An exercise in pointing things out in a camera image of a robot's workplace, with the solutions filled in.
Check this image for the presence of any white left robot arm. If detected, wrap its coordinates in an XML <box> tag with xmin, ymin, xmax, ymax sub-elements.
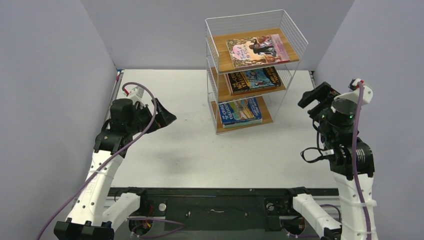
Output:
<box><xmin>53</xmin><ymin>98</ymin><xmax>177</xmax><ymax>240</ymax></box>

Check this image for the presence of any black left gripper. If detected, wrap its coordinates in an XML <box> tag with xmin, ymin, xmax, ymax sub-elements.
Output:
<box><xmin>127</xmin><ymin>98</ymin><xmax>176</xmax><ymax>136</ymax></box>

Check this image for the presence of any white wire wooden shelf rack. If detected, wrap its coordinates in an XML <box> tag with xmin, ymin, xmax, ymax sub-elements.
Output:
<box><xmin>205</xmin><ymin>9</ymin><xmax>308</xmax><ymax>134</ymax></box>

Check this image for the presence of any blue 91-storey treehouse book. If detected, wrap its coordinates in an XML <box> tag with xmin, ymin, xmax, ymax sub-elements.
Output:
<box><xmin>218</xmin><ymin>97</ymin><xmax>263</xmax><ymax>124</ymax></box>

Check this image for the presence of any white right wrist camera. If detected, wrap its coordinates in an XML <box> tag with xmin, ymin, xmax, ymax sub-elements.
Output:
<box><xmin>334</xmin><ymin>78</ymin><xmax>374</xmax><ymax>106</ymax></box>

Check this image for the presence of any yellow Brideshead Revisited book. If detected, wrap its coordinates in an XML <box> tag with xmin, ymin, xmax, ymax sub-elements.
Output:
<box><xmin>222</xmin><ymin>120</ymin><xmax>262</xmax><ymax>129</ymax></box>

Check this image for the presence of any black 169-storey treehouse book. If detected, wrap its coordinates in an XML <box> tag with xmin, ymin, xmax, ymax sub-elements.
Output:
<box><xmin>225</xmin><ymin>66</ymin><xmax>282</xmax><ymax>95</ymax></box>

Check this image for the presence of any aluminium frame rail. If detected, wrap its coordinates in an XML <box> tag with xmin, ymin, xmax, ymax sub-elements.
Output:
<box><xmin>103</xmin><ymin>187</ymin><xmax>341</xmax><ymax>239</ymax></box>

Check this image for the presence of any pink book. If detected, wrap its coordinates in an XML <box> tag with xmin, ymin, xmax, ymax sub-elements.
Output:
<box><xmin>226</xmin><ymin>34</ymin><xmax>291</xmax><ymax>70</ymax></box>

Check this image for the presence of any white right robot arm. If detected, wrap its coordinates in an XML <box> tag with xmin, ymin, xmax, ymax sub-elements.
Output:
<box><xmin>282</xmin><ymin>78</ymin><xmax>378</xmax><ymax>240</ymax></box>

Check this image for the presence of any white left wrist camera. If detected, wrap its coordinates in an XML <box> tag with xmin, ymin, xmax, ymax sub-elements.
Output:
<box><xmin>126</xmin><ymin>86</ymin><xmax>145</xmax><ymax>104</ymax></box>

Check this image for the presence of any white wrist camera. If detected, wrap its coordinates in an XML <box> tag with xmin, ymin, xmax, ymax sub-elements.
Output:
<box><xmin>126</xmin><ymin>86</ymin><xmax>145</xmax><ymax>104</ymax></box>
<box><xmin>334</xmin><ymin>78</ymin><xmax>374</xmax><ymax>106</ymax></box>

